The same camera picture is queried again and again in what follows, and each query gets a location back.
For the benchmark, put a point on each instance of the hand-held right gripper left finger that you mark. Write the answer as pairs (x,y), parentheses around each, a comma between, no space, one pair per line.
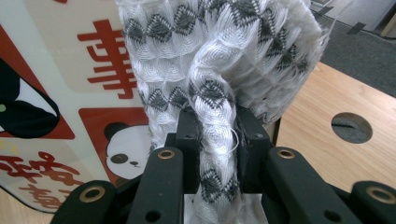
(188,140)

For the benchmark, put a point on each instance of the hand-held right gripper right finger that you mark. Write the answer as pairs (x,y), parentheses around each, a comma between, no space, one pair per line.
(252,146)

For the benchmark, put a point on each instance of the white grey patterned cloth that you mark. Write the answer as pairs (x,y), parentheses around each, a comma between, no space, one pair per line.
(224,62)

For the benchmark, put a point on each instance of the panda print board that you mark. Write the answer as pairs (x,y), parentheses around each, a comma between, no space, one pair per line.
(62,77)

